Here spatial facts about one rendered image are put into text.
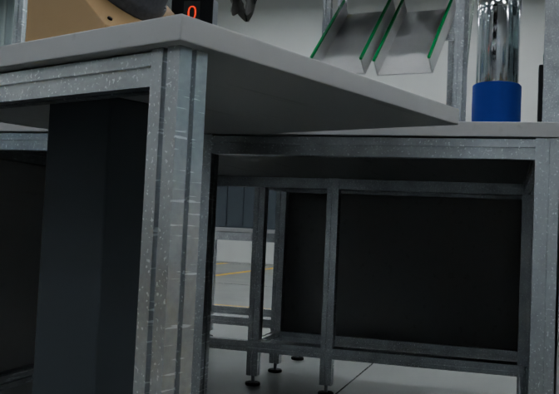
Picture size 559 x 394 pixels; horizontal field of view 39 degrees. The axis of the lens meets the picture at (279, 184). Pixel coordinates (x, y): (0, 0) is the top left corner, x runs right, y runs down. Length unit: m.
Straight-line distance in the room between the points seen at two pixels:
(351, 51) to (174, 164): 1.08
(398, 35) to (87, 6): 0.89
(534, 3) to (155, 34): 12.01
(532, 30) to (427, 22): 10.74
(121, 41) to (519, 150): 0.92
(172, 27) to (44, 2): 0.53
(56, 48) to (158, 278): 0.33
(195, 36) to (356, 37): 1.10
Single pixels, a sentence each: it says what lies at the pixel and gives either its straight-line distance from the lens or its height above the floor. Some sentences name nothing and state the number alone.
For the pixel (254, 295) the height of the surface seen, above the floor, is 0.36.
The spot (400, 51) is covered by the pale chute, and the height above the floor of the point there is 1.06.
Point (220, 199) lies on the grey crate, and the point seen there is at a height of 0.75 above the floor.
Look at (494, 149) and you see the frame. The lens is 1.61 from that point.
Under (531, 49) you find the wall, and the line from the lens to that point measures 12.61.
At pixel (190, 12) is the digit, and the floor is 1.20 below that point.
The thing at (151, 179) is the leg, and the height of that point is 0.68.
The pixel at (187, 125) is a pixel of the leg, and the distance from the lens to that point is 0.88.
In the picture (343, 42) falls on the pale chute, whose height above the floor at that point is 1.09.
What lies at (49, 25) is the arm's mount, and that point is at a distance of 1.34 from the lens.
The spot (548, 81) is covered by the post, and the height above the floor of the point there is 1.19.
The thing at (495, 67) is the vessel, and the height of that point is 1.17.
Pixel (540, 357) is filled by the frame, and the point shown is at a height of 0.41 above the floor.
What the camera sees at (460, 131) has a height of 0.84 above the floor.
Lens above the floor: 0.64
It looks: 3 degrees up
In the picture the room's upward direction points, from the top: 3 degrees clockwise
